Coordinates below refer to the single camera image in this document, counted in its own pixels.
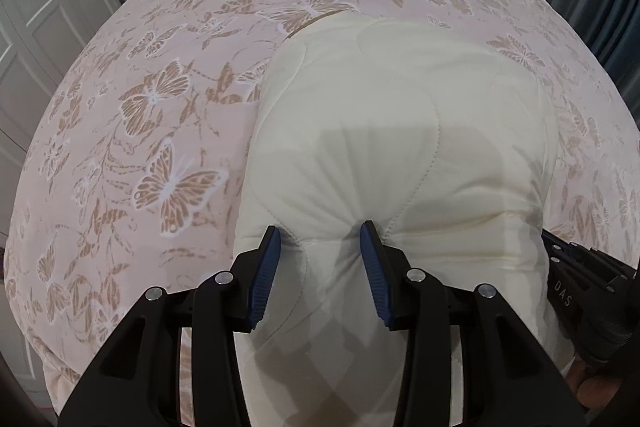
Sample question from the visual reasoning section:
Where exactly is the cream quilted jacket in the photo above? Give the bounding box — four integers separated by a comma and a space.
234, 12, 574, 426

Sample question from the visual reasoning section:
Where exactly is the right hand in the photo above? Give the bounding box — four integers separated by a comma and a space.
565, 355, 625, 426

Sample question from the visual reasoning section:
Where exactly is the pink butterfly bedspread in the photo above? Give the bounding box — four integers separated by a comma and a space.
4, 0, 639, 409

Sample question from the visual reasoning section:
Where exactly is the white wardrobe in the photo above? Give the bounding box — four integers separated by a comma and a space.
1, 0, 119, 236

